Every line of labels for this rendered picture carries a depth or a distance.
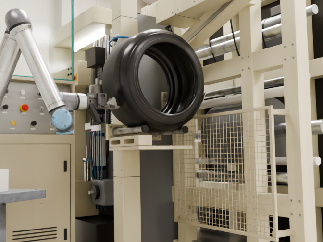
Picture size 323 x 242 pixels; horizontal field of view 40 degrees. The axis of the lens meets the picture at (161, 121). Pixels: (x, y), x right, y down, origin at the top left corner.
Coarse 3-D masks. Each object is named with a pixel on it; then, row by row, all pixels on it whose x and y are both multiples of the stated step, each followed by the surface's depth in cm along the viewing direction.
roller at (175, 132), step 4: (180, 128) 260; (184, 128) 259; (156, 132) 282; (160, 132) 278; (164, 132) 274; (168, 132) 271; (172, 132) 267; (176, 132) 264; (180, 132) 261; (184, 132) 259
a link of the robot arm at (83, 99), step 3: (81, 96) 229; (84, 96) 230; (81, 99) 228; (84, 99) 229; (81, 102) 228; (84, 102) 229; (81, 105) 229; (84, 105) 230; (78, 108) 229; (81, 108) 230; (84, 108) 231
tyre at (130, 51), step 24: (120, 48) 247; (144, 48) 243; (168, 48) 279; (192, 48) 266; (120, 72) 238; (168, 72) 286; (192, 72) 276; (120, 96) 240; (168, 96) 286; (192, 96) 276; (120, 120) 257; (144, 120) 243; (168, 120) 248
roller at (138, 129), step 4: (120, 128) 265; (124, 128) 260; (128, 128) 256; (132, 128) 252; (136, 128) 248; (140, 128) 244; (144, 128) 243; (148, 128) 245; (116, 132) 267; (120, 132) 263; (124, 132) 259; (128, 132) 256; (132, 132) 252; (136, 132) 249; (140, 132) 245; (144, 132) 244
